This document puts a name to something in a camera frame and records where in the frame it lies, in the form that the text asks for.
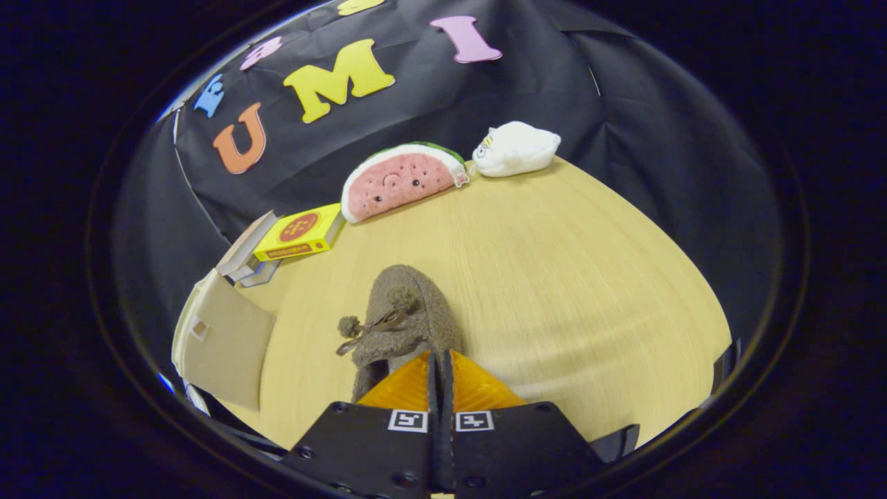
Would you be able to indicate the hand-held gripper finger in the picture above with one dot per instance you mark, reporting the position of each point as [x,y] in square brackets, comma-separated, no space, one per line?
[448,443]
[434,443]

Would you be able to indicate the brown fuzzy shoe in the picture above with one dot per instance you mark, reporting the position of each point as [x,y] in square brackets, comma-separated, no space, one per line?
[423,305]

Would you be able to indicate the beige translucent storage box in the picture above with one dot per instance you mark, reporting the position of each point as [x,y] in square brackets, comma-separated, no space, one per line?
[229,346]

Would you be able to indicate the dark furniture part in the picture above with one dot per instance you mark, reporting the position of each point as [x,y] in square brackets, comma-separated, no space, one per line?
[726,367]
[617,443]

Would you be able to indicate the grey cover book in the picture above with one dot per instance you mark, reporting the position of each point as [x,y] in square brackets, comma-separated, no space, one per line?
[262,274]

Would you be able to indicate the yellow book with red circle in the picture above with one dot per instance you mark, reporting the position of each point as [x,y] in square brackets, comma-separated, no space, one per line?
[298,232]

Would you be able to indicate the watermelon slice plush toy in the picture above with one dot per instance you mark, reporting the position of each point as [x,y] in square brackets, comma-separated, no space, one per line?
[402,181]

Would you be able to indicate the beige cover book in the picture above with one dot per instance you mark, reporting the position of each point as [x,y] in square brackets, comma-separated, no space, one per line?
[242,246]

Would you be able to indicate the white plush toy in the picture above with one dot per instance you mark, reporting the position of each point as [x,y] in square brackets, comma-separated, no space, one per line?
[516,149]

